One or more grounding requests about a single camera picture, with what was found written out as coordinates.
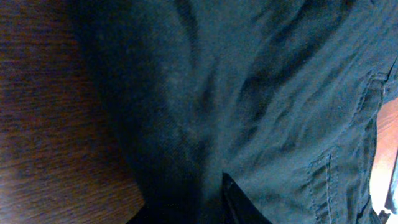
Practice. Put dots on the black shorts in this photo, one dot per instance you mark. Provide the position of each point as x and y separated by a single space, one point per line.
281 95

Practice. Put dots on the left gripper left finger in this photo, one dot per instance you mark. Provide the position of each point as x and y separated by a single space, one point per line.
177 211

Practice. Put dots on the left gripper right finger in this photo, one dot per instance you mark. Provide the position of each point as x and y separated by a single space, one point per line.
238 209

